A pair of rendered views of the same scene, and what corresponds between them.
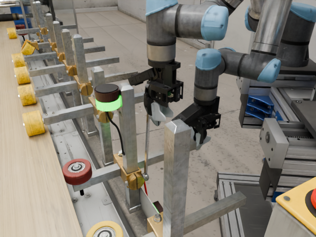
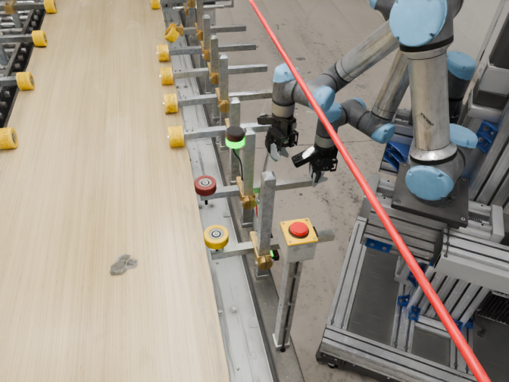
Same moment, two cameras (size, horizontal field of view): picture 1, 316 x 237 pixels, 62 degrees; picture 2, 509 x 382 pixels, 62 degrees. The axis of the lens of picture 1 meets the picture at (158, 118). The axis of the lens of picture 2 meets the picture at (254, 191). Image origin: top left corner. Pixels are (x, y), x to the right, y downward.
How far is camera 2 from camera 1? 0.74 m
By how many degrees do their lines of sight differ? 16
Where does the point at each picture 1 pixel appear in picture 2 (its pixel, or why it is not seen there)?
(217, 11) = (321, 93)
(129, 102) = (251, 143)
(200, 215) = not seen: hidden behind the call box
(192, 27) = (303, 100)
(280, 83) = not seen: hidden behind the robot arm
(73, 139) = (205, 148)
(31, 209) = (170, 206)
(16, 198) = (160, 196)
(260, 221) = (383, 271)
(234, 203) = (322, 236)
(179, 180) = (267, 208)
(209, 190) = (348, 230)
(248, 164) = not seen: hidden behind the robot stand
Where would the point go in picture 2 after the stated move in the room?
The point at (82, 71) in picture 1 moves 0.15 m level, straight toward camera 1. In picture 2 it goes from (223, 89) to (222, 108)
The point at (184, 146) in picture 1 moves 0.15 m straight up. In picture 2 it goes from (271, 189) to (275, 145)
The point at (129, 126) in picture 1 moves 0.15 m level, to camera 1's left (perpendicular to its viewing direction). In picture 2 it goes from (248, 160) to (207, 151)
